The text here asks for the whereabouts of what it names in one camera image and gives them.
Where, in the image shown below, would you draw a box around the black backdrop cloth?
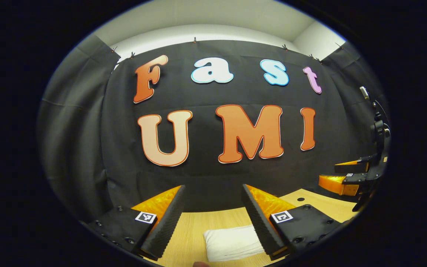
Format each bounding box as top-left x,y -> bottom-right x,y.
37,33 -> 390,223

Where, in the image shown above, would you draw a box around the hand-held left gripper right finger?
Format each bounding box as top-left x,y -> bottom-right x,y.
241,184 -> 342,260

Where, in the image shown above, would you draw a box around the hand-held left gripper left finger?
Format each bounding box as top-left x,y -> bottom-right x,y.
87,185 -> 186,259

